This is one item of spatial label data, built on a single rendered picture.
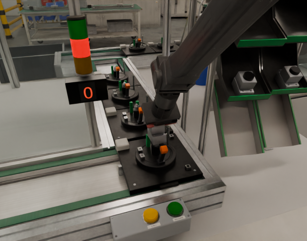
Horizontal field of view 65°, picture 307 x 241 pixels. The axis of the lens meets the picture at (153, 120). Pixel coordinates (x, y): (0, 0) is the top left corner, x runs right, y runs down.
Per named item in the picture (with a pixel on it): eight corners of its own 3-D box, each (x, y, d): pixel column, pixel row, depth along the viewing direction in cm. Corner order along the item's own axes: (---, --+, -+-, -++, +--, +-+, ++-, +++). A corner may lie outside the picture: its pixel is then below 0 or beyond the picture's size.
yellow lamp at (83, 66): (93, 73, 72) (91, 57, 70) (76, 75, 71) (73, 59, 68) (92, 68, 76) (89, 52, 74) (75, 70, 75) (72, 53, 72)
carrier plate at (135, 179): (202, 178, 79) (203, 172, 77) (130, 195, 72) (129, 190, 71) (174, 136, 98) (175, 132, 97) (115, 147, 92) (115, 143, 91)
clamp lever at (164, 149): (164, 162, 78) (168, 150, 72) (158, 163, 78) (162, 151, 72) (161, 152, 80) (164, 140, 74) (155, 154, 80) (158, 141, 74)
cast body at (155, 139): (166, 143, 77) (166, 123, 74) (153, 145, 76) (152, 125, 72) (158, 130, 84) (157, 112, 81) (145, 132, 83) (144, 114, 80)
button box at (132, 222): (190, 230, 68) (192, 216, 65) (115, 253, 63) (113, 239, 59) (180, 210, 74) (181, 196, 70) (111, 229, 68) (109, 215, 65)
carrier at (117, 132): (173, 134, 99) (174, 107, 93) (114, 145, 93) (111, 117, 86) (154, 107, 119) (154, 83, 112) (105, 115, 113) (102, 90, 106)
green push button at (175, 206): (184, 215, 66) (185, 211, 65) (170, 219, 65) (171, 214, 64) (178, 204, 69) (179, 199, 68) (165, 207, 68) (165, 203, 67)
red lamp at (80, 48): (91, 57, 70) (88, 39, 67) (73, 58, 68) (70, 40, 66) (89, 52, 74) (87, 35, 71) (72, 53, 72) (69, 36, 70)
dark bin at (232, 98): (268, 99, 74) (280, 82, 68) (227, 102, 73) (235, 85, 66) (239, 39, 89) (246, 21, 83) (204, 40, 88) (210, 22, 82)
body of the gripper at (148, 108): (140, 106, 70) (143, 92, 64) (173, 101, 73) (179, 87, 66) (145, 126, 68) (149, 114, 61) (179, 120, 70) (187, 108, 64)
